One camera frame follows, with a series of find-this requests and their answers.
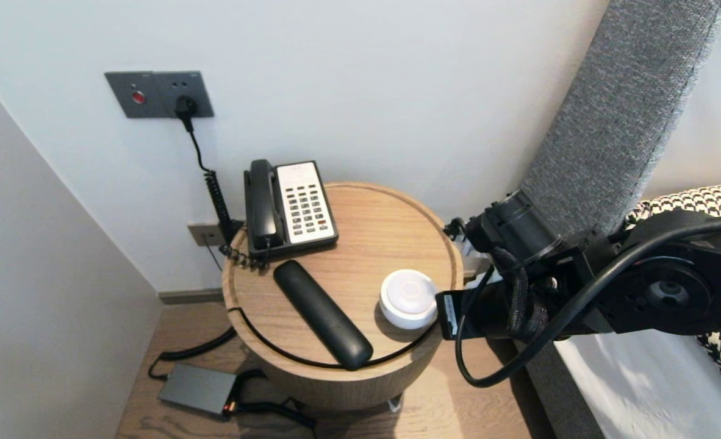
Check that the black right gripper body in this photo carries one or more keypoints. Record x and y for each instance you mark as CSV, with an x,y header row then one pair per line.
x,y
519,225

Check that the white round dome device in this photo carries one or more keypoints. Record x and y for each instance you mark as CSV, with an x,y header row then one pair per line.
x,y
408,299

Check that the long black remote control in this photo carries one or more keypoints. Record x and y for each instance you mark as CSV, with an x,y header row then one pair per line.
x,y
324,317

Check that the curved wooden table drawer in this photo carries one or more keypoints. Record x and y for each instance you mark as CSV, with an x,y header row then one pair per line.
x,y
336,387

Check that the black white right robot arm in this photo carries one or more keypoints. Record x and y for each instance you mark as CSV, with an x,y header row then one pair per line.
x,y
702,292

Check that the round wooden side table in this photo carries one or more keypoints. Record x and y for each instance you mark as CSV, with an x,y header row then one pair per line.
x,y
366,231

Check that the grey fabric headboard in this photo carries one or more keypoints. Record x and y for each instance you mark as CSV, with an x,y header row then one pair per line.
x,y
629,110

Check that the grey upholstered bed base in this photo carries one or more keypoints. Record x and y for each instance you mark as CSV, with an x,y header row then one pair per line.
x,y
549,396

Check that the black white houndstooth pillow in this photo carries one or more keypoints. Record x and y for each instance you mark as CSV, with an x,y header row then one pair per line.
x,y
702,198

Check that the white bed sheet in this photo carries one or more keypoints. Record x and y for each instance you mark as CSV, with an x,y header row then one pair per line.
x,y
641,390

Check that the black white desk telephone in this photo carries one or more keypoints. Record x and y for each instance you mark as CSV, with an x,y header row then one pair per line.
x,y
305,207

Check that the white table leg pad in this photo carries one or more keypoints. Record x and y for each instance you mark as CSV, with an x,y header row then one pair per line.
x,y
395,403

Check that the black telephone handset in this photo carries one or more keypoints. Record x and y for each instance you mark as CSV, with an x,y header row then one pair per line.
x,y
263,207

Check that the brown wooden skirting board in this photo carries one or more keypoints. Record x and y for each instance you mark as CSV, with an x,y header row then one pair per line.
x,y
190,296

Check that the black power plug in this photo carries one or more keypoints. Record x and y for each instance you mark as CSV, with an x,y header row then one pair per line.
x,y
185,108

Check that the grey power adapter box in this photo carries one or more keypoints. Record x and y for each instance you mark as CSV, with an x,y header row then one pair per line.
x,y
196,389

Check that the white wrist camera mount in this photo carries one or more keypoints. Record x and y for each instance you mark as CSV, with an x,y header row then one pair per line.
x,y
475,253

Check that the beige wall phone socket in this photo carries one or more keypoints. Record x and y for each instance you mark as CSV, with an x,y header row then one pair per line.
x,y
205,233

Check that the dark grey wall socket panel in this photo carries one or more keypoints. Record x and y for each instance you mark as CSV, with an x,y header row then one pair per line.
x,y
153,91

